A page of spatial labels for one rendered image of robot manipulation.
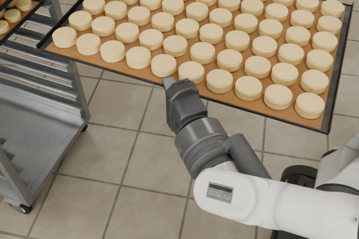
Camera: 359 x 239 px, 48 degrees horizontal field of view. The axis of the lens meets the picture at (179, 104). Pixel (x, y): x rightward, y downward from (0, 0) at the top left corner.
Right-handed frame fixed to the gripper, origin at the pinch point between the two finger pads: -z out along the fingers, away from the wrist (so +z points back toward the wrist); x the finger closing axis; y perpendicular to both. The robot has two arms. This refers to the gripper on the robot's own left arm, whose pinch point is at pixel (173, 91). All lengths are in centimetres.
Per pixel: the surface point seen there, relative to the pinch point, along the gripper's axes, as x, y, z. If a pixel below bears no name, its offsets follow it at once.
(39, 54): -50, 23, -81
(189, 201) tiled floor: -100, -16, -22
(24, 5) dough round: -21, 22, -71
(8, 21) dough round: -22, 28, -67
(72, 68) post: -54, 13, -72
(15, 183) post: -70, 45, -40
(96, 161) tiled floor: -100, 14, -58
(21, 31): -41, 27, -85
